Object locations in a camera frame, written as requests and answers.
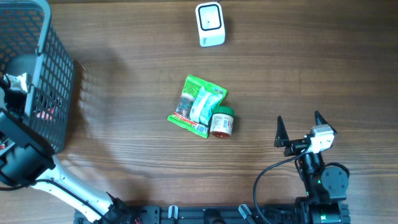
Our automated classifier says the grey plastic basket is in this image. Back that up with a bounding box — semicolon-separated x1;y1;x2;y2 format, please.
1;0;75;152

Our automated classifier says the white barcode scanner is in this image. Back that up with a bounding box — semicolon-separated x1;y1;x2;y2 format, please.
195;2;226;47

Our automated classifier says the green lid jar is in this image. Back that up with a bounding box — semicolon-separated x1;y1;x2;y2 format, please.
210;106;234;138

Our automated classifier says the light blue wipes packet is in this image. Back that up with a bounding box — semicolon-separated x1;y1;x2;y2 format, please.
190;87;223;125

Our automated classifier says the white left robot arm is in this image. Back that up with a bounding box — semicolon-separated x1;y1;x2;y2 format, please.
1;108;129;223

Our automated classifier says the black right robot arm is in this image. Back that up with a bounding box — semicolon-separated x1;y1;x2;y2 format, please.
274;111;351;223

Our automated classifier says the small red carton box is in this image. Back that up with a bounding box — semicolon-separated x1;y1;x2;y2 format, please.
36;98;62;121

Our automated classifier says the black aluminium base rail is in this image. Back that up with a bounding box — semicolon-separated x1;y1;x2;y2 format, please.
73;203;299;224

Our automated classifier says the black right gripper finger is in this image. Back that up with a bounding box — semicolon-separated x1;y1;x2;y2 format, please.
274;116;290;147
315;110;337;134

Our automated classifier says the green snack bag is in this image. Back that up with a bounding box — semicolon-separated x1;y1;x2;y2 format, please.
167;75;228;138

